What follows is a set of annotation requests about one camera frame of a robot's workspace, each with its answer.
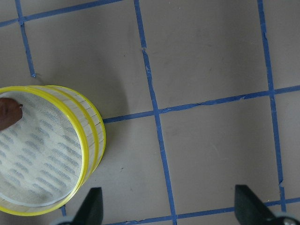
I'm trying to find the yellow bamboo steamer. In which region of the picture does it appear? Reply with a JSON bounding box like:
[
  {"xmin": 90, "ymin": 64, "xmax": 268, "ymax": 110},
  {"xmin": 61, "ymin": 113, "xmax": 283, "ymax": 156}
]
[{"xmin": 0, "ymin": 85, "xmax": 106, "ymax": 216}]

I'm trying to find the brown bun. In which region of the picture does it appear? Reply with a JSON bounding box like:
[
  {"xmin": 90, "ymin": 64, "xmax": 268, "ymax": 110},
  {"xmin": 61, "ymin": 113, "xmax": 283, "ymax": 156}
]
[{"xmin": 0, "ymin": 97, "xmax": 23, "ymax": 131}]

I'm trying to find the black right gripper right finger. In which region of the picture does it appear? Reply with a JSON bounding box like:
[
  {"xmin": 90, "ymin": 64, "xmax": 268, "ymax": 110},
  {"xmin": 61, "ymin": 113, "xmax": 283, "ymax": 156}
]
[{"xmin": 234, "ymin": 185, "xmax": 284, "ymax": 225}]

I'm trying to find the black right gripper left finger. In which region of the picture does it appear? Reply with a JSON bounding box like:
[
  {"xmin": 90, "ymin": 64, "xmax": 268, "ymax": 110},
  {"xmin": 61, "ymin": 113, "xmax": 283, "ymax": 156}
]
[{"xmin": 72, "ymin": 187, "xmax": 104, "ymax": 225}]

